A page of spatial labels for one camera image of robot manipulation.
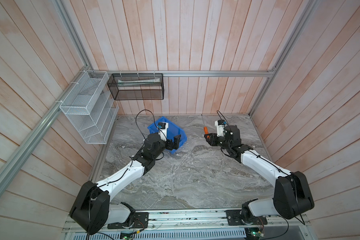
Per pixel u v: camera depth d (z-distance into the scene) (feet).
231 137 2.16
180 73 3.16
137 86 3.41
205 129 2.88
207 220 2.45
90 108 2.33
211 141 2.50
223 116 4.12
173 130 3.34
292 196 1.43
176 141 2.35
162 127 2.21
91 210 1.33
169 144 2.35
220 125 2.51
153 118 3.85
